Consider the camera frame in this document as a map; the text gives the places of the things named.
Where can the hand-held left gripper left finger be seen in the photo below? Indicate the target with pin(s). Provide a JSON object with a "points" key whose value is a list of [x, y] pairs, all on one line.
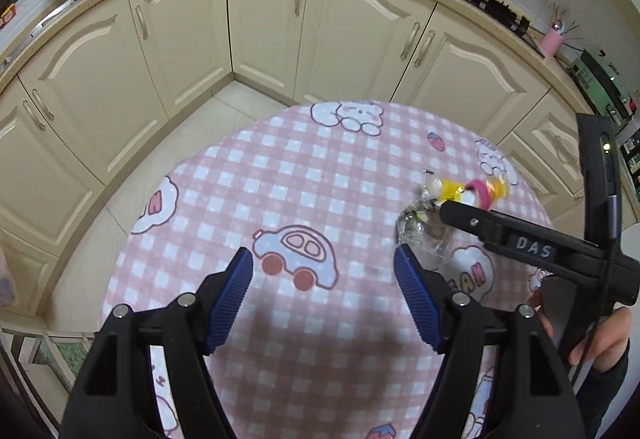
{"points": [[230, 294]]}

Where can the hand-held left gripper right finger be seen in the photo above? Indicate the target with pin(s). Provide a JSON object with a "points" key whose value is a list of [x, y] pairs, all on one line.
{"points": [[417, 294]]}

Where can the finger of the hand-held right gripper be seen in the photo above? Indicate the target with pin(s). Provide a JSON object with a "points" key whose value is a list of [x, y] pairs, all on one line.
{"points": [[472, 219]]}

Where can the clear plastic wrapper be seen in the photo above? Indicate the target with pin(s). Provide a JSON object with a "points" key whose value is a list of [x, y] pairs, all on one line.
{"points": [[420, 229]]}

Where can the person's right forearm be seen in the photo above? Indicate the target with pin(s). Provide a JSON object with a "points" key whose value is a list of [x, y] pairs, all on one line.
{"points": [[605, 399]]}

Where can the person's right hand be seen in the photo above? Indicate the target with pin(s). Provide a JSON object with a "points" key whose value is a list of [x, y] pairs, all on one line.
{"points": [[605, 339]]}

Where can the pink checked tablecloth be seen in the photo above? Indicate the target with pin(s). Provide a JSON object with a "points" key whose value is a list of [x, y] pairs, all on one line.
{"points": [[310, 179]]}

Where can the green electric cooker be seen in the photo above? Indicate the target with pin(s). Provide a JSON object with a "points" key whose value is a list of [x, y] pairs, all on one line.
{"points": [[600, 79]]}

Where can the pink utensil holder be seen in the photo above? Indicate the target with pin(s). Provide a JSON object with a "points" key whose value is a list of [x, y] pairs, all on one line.
{"points": [[553, 41]]}

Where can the clear plastic bag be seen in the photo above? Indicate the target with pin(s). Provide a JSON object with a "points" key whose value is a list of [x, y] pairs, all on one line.
{"points": [[6, 276]]}

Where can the cream base cabinets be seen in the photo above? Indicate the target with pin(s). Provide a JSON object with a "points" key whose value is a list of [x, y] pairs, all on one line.
{"points": [[270, 29]]}

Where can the red yellow packets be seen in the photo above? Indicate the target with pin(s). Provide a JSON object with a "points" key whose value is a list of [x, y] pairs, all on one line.
{"points": [[6, 15]]}

